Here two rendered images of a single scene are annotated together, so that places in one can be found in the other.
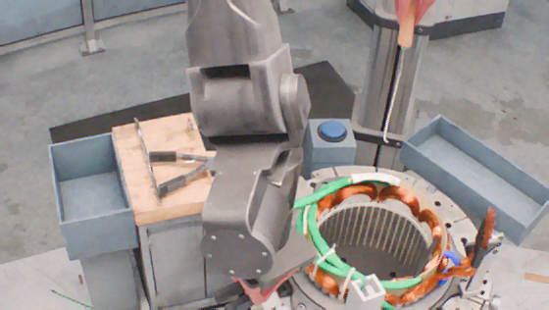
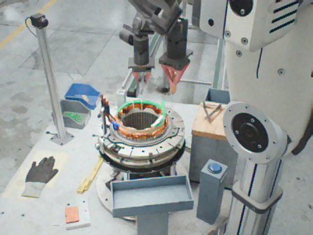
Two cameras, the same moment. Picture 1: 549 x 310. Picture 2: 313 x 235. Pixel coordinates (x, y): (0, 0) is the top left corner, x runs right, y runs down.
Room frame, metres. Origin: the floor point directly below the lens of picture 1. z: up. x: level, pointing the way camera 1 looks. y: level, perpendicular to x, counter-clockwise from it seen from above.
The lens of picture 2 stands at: (1.21, -0.93, 1.94)
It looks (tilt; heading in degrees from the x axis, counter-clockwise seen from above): 38 degrees down; 128
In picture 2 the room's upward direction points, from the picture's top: straight up
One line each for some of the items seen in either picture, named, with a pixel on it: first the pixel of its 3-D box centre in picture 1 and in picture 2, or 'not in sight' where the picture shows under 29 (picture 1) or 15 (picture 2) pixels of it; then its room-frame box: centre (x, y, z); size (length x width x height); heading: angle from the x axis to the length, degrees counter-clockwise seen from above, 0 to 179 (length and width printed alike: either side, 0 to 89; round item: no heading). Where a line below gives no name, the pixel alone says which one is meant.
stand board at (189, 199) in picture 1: (187, 161); (220, 120); (0.70, 0.12, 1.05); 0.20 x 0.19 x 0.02; 112
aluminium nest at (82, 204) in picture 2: not in sight; (77, 212); (0.42, -0.42, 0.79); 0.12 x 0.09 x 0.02; 142
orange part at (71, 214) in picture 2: not in sight; (71, 215); (0.41, -0.44, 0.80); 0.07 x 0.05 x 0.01; 142
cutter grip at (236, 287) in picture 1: (231, 290); not in sight; (0.39, 0.03, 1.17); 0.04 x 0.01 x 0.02; 128
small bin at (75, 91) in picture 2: not in sight; (83, 96); (-0.13, 0.12, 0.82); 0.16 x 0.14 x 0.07; 29
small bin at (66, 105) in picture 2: not in sight; (72, 114); (-0.05, -0.03, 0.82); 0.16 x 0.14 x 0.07; 27
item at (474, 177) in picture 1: (458, 226); (151, 219); (0.72, -0.34, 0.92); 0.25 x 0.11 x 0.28; 46
